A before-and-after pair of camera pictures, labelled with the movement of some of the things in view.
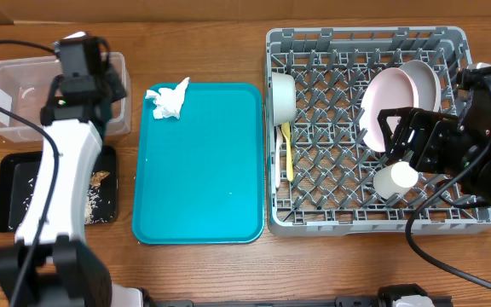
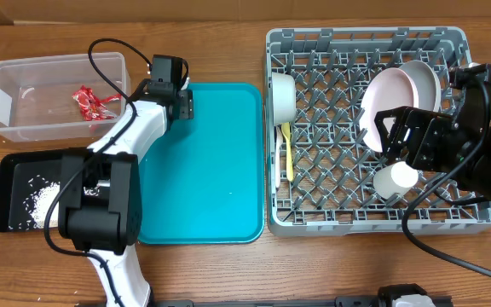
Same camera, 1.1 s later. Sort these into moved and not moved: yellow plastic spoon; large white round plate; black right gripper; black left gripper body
Moved: black left gripper body
Not moved: black right gripper; large white round plate; yellow plastic spoon
